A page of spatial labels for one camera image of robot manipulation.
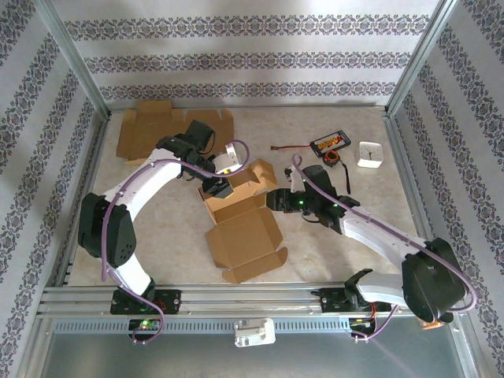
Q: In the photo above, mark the aluminium frame post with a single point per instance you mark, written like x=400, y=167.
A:
x=71, y=51
x=422, y=51

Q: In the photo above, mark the grey metal sheet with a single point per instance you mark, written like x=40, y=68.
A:
x=252, y=362

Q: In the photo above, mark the black orange tape measure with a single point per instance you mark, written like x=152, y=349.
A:
x=332, y=157

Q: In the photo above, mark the white plastic bracket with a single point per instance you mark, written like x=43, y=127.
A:
x=254, y=332

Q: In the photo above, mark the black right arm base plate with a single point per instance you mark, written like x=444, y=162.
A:
x=332, y=301

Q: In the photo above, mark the aluminium side rail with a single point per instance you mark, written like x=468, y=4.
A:
x=402, y=165
x=94, y=157

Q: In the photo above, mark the orange black small device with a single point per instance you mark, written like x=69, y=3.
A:
x=433, y=325

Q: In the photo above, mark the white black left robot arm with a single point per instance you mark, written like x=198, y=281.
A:
x=141, y=189

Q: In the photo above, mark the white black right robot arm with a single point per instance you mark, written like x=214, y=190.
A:
x=378, y=240

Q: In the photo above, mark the aluminium back rail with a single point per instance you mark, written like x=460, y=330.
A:
x=252, y=106

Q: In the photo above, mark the white square clock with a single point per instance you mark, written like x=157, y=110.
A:
x=369, y=154

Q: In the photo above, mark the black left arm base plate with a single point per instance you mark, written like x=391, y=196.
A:
x=169, y=301

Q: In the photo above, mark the brown cardboard mailer box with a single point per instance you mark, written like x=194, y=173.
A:
x=244, y=240
x=141, y=130

